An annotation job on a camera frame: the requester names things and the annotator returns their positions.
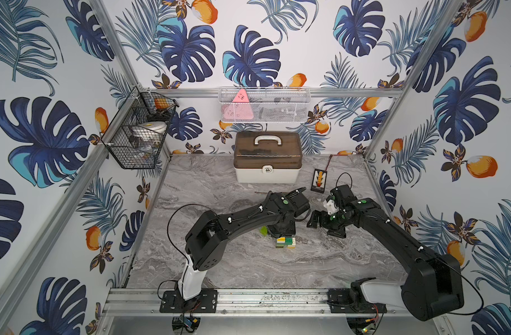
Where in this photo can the black wire basket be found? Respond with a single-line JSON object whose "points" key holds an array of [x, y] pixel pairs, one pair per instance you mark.
{"points": [[145, 119]]}

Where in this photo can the white wire shelf basket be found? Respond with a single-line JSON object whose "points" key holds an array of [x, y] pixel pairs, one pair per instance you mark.
{"points": [[277, 105]]}

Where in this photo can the pink triangle sign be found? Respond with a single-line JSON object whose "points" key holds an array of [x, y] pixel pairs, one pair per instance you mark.
{"points": [[238, 108]]}

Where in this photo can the white square brick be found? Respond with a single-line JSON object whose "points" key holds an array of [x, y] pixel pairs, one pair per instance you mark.
{"points": [[290, 242]]}

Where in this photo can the dark green long brick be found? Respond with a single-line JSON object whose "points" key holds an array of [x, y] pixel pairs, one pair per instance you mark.
{"points": [[280, 245]]}

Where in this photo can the white object in basket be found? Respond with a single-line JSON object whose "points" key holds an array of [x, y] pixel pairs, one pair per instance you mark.
{"points": [[149, 129]]}

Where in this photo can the brown lid storage box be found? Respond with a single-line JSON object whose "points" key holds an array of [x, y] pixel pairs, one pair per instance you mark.
{"points": [[267, 157]]}

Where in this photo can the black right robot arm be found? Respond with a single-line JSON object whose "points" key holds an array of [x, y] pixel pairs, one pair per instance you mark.
{"points": [[434, 282]]}

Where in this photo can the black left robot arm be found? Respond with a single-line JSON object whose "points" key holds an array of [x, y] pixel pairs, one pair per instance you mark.
{"points": [[206, 241]]}

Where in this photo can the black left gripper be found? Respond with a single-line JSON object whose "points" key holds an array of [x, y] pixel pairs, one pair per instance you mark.
{"points": [[282, 228]]}

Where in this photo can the black card with arrows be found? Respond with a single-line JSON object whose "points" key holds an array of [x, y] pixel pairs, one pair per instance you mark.
{"points": [[319, 181]]}

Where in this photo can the lime green brick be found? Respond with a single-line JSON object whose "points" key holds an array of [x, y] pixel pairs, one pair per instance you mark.
{"points": [[264, 231]]}

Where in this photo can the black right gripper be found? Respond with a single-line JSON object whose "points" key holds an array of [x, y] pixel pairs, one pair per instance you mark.
{"points": [[322, 223]]}

